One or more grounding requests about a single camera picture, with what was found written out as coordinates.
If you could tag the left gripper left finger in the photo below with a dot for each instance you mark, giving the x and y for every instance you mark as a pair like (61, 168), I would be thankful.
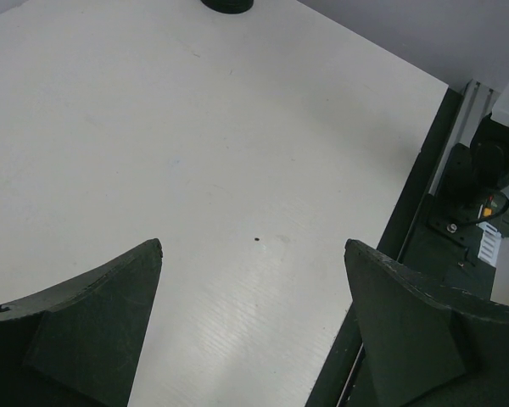
(78, 343)

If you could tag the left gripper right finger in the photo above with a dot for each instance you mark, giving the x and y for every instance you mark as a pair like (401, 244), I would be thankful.
(426, 344)

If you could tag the black phone stand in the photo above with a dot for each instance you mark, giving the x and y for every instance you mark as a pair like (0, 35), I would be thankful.
(229, 6)

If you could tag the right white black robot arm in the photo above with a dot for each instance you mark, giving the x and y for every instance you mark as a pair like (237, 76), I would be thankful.
(481, 168)

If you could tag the right orange connector board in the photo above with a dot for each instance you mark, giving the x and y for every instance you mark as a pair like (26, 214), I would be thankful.
(496, 205)

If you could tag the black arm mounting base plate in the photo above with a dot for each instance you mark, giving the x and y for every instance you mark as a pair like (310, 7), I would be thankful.
(428, 234)

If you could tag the right white slotted cable duct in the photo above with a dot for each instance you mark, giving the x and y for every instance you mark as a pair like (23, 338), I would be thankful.
(489, 244)

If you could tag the aluminium front rail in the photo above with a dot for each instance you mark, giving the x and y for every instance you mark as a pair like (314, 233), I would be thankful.
(474, 102)

